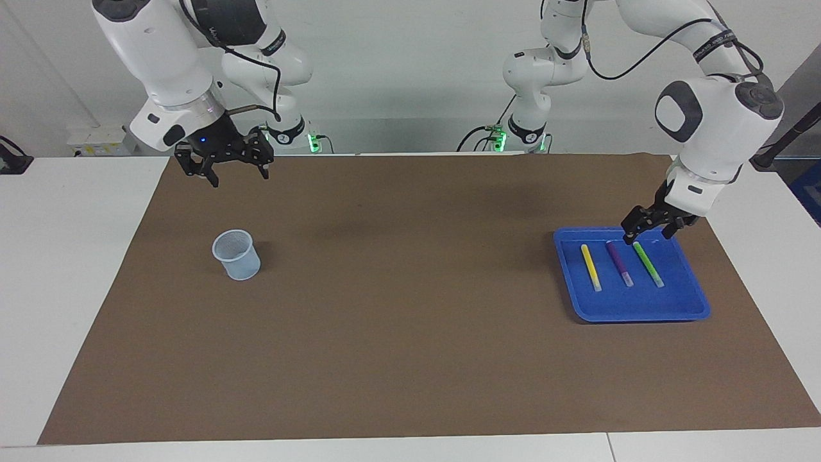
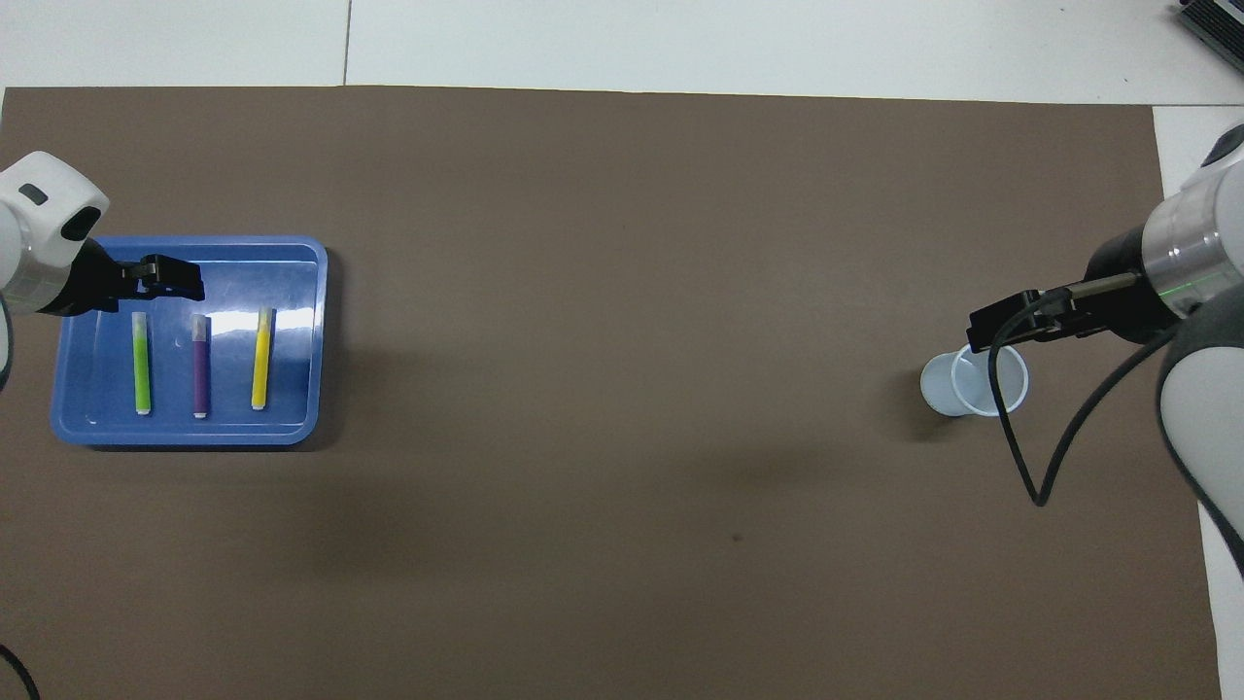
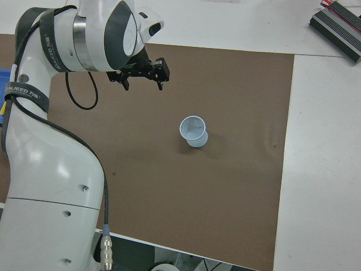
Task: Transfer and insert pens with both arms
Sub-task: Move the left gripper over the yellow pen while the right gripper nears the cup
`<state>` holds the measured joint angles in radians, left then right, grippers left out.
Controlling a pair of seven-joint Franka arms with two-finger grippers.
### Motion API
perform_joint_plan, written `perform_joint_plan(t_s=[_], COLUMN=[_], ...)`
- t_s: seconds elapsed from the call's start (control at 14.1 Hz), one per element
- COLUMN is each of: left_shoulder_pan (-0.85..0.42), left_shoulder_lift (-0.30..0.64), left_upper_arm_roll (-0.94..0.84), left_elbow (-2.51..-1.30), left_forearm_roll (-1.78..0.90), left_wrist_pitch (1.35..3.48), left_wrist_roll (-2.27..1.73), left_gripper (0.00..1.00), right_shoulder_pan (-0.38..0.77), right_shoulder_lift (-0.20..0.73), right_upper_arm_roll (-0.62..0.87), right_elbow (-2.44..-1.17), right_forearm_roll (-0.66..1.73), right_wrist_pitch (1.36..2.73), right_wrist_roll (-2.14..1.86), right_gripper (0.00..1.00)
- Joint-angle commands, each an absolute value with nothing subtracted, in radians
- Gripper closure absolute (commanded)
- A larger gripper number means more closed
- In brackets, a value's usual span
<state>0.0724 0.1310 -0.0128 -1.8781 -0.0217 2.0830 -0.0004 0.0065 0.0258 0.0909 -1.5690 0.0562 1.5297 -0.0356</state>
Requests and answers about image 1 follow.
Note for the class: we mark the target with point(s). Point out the blue box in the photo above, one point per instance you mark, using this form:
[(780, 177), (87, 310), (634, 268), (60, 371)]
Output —
[(809, 192)]

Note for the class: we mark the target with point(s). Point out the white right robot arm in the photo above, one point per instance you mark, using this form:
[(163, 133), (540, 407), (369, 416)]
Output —
[(154, 51)]

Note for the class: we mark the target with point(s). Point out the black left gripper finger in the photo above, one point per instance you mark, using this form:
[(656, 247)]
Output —
[(638, 220), (673, 228)]

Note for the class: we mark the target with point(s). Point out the yellow pen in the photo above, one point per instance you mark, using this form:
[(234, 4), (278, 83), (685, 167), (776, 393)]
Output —
[(591, 266)]

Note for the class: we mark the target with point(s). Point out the translucent plastic cup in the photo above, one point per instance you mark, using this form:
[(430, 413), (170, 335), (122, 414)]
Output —
[(238, 263)]

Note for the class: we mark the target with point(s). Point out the green pen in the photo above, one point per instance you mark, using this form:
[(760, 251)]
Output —
[(647, 263)]

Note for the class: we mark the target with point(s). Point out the brown table mat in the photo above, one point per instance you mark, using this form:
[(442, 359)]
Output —
[(410, 353)]

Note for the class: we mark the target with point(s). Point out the blue plastic tray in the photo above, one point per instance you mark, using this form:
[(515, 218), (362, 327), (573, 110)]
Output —
[(616, 305)]

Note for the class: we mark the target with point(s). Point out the black stand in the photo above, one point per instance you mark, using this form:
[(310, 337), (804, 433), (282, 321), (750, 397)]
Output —
[(766, 156)]

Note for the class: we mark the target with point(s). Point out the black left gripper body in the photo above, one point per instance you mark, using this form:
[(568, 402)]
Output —
[(673, 205)]

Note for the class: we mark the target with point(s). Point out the black table clamp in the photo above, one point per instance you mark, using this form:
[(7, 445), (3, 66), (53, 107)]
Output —
[(13, 163)]

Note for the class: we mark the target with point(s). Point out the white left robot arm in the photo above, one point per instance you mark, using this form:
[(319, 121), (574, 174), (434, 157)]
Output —
[(718, 122)]

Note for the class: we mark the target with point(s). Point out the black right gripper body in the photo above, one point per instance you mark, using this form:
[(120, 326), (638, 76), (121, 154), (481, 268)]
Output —
[(221, 144)]

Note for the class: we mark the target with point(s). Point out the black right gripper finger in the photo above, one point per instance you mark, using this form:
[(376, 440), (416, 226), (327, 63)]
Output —
[(263, 149), (189, 165)]

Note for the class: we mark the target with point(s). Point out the purple pen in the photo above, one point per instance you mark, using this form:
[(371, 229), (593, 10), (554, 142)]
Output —
[(618, 262)]

